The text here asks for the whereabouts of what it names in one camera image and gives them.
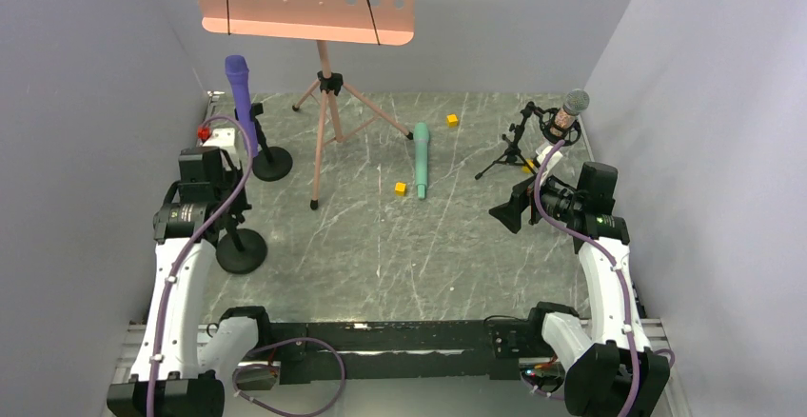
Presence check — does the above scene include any black round-base microphone stand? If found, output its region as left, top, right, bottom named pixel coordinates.
left=250, top=103, right=293, bottom=182

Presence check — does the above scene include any black clip stand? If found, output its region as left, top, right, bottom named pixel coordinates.
left=216, top=217, right=268, bottom=275

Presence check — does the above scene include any black tripod shock-mount stand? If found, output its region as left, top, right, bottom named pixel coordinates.
left=474, top=101, right=581, bottom=183

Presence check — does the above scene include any purple microphone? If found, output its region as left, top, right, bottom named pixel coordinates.
left=225, top=55, right=259, bottom=156

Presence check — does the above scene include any teal green microphone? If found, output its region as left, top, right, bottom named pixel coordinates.
left=413, top=122, right=430, bottom=200

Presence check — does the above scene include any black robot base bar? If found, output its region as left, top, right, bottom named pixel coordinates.
left=243, top=316, right=554, bottom=385

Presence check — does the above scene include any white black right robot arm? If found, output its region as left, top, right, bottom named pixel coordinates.
left=488, top=162, right=670, bottom=416

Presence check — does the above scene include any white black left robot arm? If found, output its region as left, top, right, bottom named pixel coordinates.
left=107, top=146, right=270, bottom=416

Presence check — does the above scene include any pink music stand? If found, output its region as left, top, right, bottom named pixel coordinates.
left=197, top=0, right=415, bottom=209

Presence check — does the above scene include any yellow cube under tripod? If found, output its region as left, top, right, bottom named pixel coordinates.
left=522, top=160, right=536, bottom=174

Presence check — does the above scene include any yellow cube at back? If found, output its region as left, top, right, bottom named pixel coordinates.
left=446, top=114, right=459, bottom=128

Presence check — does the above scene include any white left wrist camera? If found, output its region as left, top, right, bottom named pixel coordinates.
left=197, top=127, right=240, bottom=160

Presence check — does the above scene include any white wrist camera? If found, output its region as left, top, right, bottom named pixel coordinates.
left=197, top=127, right=240, bottom=160
left=534, top=142, right=563, bottom=182

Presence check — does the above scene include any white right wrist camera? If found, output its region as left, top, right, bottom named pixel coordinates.
left=534, top=142, right=563, bottom=182

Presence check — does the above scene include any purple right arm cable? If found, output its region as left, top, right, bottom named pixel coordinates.
left=518, top=139, right=677, bottom=417

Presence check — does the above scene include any aluminium table edge rail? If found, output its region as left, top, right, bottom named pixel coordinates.
left=141, top=90, right=226, bottom=328

